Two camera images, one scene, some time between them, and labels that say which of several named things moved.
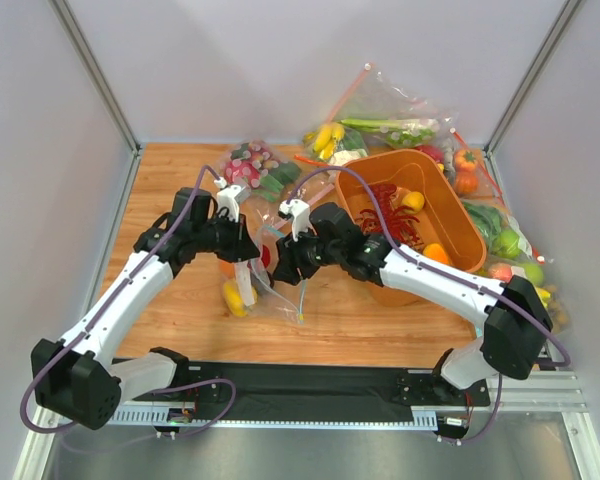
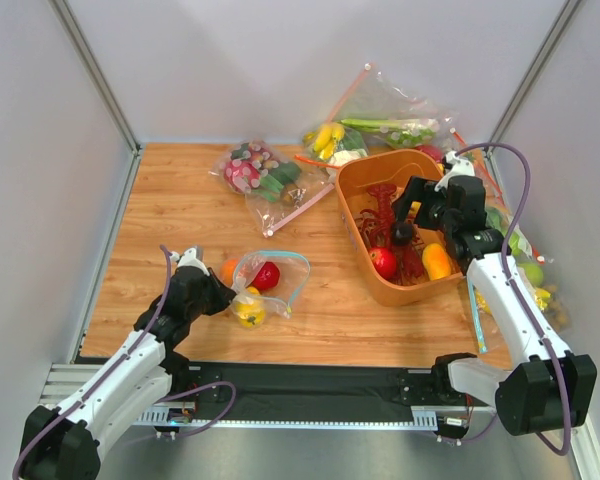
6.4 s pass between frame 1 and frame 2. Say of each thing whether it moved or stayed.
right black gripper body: moved
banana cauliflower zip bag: stayed
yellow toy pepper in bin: stayed
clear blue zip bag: moved
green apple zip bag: stayed
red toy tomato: moved
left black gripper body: moved
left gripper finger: moved
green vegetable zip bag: stayed
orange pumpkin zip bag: stayed
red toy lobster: stayed
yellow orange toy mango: stayed
